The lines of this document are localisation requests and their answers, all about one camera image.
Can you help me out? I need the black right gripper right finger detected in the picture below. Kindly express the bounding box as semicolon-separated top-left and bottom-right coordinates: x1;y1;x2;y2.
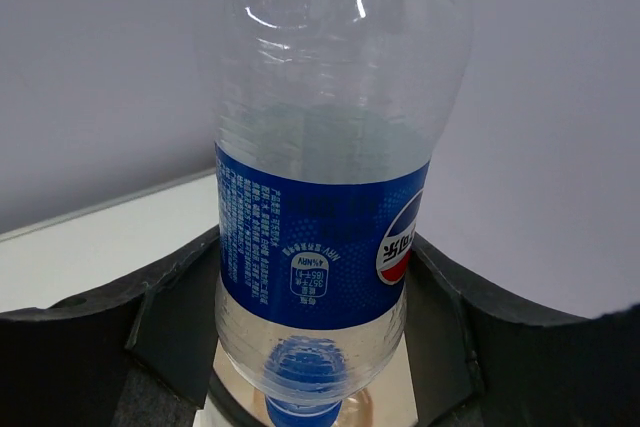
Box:
405;237;639;426

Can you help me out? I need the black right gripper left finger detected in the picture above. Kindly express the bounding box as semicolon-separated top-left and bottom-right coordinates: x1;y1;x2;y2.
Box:
1;229;220;426

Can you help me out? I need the Pepsi blue label clear bottle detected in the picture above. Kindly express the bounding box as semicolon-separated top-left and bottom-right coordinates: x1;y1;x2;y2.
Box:
200;0;472;426

